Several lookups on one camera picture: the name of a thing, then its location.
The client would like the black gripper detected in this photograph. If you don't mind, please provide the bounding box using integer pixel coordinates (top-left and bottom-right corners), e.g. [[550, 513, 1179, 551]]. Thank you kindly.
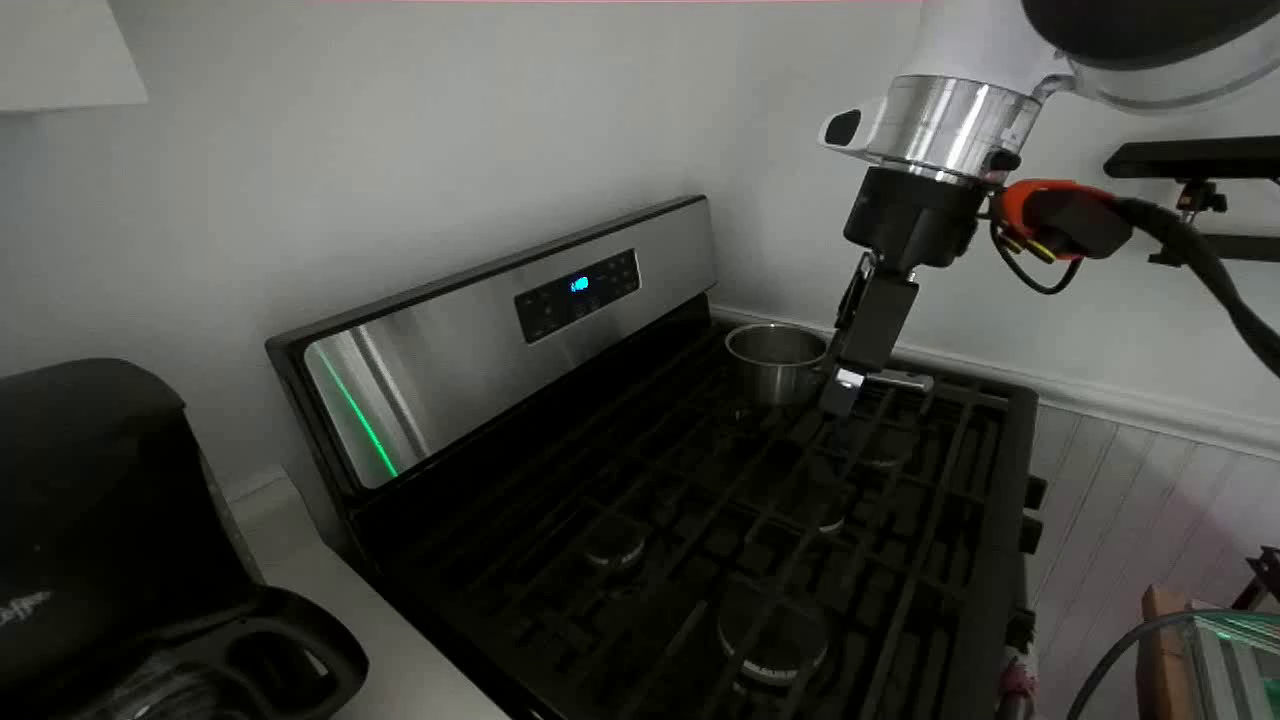
[[822, 166, 990, 417]]

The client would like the small steel saucepan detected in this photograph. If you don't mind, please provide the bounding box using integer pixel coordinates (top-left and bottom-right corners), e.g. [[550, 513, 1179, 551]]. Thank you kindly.
[[721, 321, 937, 406]]

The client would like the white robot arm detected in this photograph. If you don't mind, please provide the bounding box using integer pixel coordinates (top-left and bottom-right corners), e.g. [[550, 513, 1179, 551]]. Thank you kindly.
[[822, 0, 1280, 417]]

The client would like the black gas stove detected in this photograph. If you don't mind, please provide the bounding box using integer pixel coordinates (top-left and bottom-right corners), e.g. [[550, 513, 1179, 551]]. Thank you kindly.
[[269, 220, 1042, 720]]

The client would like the stainless stove control panel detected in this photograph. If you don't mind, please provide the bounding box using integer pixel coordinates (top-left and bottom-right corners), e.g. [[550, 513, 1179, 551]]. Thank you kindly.
[[302, 199, 714, 486]]

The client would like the black coffee maker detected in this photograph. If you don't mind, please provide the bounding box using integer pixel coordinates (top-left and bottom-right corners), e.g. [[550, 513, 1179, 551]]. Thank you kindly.
[[0, 359, 368, 720]]

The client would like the orange black cable connector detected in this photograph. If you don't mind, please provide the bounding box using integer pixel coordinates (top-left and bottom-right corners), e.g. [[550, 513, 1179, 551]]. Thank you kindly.
[[990, 181, 1280, 376]]

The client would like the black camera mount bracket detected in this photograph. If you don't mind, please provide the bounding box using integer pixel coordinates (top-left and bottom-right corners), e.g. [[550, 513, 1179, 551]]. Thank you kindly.
[[1105, 136, 1280, 268]]

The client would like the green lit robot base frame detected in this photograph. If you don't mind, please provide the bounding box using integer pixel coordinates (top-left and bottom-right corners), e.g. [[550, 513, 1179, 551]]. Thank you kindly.
[[1064, 544, 1280, 720]]

